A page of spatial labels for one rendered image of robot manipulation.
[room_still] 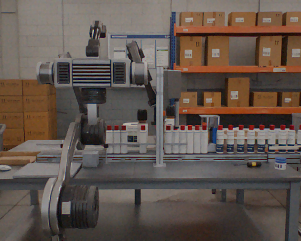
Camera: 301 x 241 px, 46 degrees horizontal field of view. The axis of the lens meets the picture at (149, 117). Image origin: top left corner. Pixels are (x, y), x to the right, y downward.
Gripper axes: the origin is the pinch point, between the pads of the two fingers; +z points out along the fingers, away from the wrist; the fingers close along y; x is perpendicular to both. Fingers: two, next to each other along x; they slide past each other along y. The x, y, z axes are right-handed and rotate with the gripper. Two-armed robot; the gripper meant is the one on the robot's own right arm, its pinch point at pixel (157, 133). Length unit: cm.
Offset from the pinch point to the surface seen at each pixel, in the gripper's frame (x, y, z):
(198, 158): 11.1, -29.3, 16.0
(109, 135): 8.5, 34.4, 0.4
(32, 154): -6, 94, 18
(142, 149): 8.2, 11.1, 10.4
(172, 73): 19.8, -9.4, -43.9
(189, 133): 8.3, -23.1, -1.4
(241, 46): -430, -170, -99
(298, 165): 10, -101, 20
